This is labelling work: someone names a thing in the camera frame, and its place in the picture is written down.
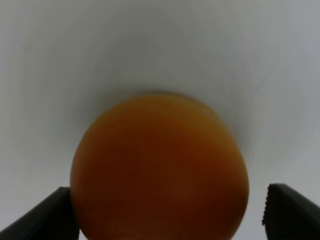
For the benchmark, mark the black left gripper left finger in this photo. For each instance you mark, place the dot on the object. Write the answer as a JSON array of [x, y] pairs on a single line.
[[51, 219]]

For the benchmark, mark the red orange round bun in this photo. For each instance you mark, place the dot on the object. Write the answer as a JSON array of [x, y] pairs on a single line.
[[159, 167]]

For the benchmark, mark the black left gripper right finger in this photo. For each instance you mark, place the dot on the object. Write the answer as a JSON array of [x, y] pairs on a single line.
[[288, 215]]

